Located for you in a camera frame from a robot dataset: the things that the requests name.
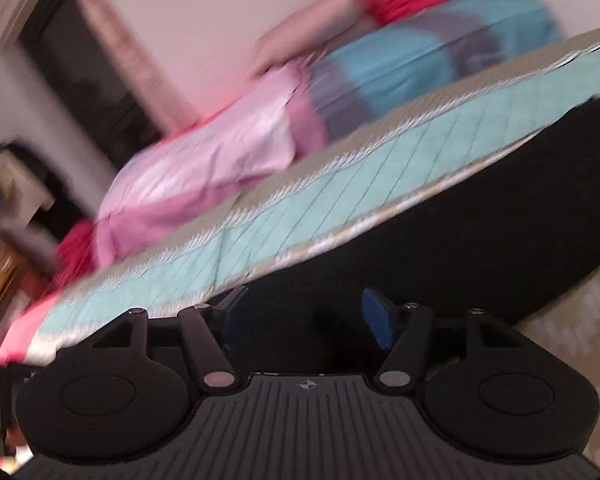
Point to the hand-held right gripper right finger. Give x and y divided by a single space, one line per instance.
378 321

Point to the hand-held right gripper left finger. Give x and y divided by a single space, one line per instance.
232 322

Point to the black pants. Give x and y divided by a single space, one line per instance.
455 245

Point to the patterned beige and teal bedspread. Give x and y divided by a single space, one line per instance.
330 200

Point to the pink and blue striped duvet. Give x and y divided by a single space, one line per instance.
205 160

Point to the red clothes pile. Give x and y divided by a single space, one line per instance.
77 252

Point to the pink blanket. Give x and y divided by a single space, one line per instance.
25 332

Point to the pale pink cushion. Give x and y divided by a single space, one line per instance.
305 30

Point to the dark doorway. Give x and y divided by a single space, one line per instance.
85 60

